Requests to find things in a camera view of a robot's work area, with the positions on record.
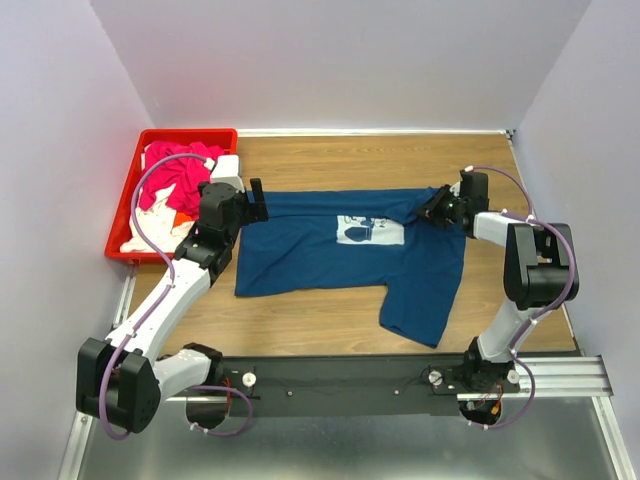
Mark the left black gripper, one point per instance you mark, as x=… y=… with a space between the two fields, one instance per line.
x=257 y=209

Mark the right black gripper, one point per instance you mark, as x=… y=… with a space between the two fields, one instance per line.
x=431 y=210

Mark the blue printed t shirt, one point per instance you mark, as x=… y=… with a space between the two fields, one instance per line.
x=358 y=238

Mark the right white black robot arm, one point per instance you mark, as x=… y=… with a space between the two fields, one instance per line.
x=540 y=274

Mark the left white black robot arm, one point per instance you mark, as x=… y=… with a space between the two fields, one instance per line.
x=122 y=379

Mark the red plastic bin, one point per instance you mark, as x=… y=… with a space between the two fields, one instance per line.
x=120 y=232

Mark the orange t shirt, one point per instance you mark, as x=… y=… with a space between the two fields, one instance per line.
x=183 y=220

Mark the magenta t shirt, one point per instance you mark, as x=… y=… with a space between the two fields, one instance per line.
x=183 y=174

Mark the white t shirt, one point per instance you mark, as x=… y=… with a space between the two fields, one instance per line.
x=157 y=221

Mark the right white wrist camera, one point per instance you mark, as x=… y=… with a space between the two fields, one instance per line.
x=462 y=187

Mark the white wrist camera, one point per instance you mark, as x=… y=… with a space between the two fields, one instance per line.
x=462 y=187
x=228 y=170

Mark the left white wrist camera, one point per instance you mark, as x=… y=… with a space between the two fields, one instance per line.
x=228 y=170

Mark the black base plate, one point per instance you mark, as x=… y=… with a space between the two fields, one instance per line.
x=352 y=385

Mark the aluminium frame rail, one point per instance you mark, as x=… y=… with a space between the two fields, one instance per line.
x=89 y=452

